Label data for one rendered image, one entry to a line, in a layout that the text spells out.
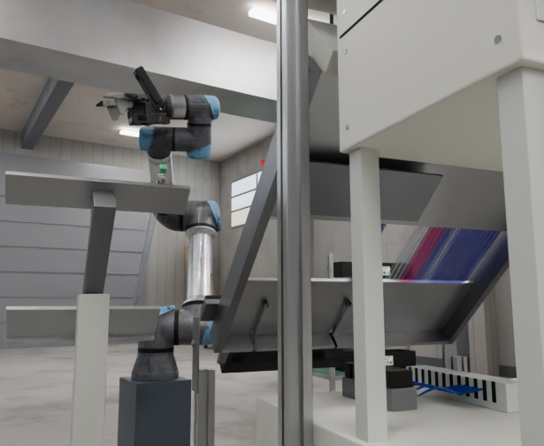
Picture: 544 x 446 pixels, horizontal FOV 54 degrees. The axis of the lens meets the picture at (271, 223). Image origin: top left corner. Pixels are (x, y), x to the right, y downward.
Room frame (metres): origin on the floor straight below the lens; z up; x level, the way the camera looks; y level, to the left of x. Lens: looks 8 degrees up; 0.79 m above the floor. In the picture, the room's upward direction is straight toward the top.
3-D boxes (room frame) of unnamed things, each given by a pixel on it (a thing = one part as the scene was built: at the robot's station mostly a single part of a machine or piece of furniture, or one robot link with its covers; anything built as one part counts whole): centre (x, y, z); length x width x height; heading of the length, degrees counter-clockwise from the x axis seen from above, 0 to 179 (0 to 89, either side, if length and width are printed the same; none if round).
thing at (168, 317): (1.81, 0.37, 0.72); 0.13 x 0.12 x 0.14; 96
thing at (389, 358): (3.77, -0.69, 0.41); 0.57 x 0.17 x 0.11; 112
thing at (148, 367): (1.81, 0.38, 0.60); 0.15 x 0.15 x 0.10
